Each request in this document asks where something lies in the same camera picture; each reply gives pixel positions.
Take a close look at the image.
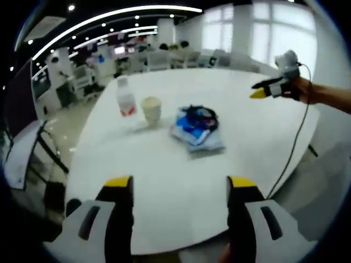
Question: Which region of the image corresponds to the small bright blue packet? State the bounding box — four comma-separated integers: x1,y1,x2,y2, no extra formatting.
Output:
169,106,220,146

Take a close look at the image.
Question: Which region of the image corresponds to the person's right hand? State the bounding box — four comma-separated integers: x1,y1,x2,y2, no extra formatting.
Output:
285,76,319,105

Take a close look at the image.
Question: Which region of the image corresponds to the curved ceiling light strip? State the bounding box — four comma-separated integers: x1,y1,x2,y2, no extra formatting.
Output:
31,7,203,61

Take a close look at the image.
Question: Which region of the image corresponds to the clear plastic water bottle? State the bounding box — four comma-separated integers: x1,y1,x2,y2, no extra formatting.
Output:
116,76,138,130

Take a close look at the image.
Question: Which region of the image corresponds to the large window with blinds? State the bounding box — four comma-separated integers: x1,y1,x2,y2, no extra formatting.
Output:
251,1,316,72

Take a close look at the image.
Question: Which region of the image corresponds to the black round object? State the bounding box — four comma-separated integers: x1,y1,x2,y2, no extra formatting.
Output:
65,198,83,218

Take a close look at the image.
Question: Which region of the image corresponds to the white panel on black frame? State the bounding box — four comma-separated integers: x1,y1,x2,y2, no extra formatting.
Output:
3,119,69,190

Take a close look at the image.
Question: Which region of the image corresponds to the grey sofa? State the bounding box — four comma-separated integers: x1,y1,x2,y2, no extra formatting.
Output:
211,49,261,73

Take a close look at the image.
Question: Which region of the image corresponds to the person's left hand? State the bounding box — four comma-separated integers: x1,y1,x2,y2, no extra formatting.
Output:
219,242,233,263

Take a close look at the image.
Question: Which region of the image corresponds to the white slatted cart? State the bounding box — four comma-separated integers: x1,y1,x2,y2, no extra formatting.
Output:
73,65,93,94

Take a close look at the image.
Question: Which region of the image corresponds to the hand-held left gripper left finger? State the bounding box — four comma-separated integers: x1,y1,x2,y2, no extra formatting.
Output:
52,175,134,263

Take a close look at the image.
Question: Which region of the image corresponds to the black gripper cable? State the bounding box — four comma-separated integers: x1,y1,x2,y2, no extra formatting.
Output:
266,62,314,200

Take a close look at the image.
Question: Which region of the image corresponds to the white paper cup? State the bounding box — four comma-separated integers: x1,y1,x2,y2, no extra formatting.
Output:
140,96,162,129

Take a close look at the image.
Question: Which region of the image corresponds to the white slatted chair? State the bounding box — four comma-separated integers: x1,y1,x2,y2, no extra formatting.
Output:
146,51,171,71

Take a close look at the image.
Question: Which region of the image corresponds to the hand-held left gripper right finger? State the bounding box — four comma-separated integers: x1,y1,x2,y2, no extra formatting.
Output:
227,175,316,263

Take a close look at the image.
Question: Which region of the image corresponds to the small window with blinds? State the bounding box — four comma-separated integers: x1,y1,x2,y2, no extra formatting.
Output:
202,7,234,52

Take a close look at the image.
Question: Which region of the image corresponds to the white round table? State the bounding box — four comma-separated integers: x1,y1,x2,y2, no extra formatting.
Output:
65,67,321,255

